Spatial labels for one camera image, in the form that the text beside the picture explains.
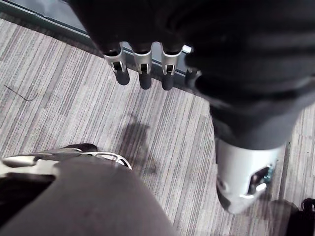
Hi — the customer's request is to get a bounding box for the silver robot left leg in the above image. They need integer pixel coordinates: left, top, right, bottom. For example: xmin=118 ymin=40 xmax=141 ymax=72
xmin=0 ymin=157 xmax=179 ymax=236

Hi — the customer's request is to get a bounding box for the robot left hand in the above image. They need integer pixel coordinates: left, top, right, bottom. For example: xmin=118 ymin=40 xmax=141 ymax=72
xmin=65 ymin=0 xmax=315 ymax=214

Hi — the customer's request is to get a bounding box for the dark robot left foot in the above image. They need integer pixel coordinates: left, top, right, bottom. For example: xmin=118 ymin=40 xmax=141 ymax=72
xmin=0 ymin=143 xmax=133 ymax=177

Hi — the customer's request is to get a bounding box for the thin dark wire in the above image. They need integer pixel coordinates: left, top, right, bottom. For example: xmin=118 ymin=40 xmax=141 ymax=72
xmin=4 ymin=84 xmax=39 ymax=102

